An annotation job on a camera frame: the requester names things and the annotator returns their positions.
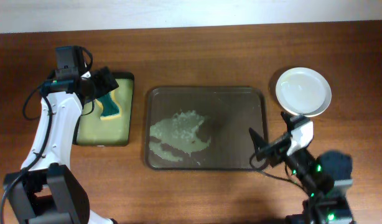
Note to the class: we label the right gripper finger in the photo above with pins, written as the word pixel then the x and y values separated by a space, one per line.
pixel 289 120
pixel 260 145

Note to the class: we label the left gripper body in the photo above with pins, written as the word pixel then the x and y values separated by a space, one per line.
pixel 99 85

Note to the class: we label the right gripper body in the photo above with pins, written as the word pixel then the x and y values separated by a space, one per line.
pixel 279 150

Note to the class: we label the pale green plate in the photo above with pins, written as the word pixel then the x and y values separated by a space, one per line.
pixel 303 91

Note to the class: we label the green yellow sponge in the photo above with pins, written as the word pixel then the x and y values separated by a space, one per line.
pixel 110 109

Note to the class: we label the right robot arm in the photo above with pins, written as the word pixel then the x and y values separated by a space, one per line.
pixel 324 179

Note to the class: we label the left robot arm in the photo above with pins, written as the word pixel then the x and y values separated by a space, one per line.
pixel 44 190

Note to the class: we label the black sponge tray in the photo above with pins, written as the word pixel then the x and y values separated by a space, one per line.
pixel 91 131

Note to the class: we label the brown serving tray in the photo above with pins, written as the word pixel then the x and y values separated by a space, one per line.
pixel 203 127

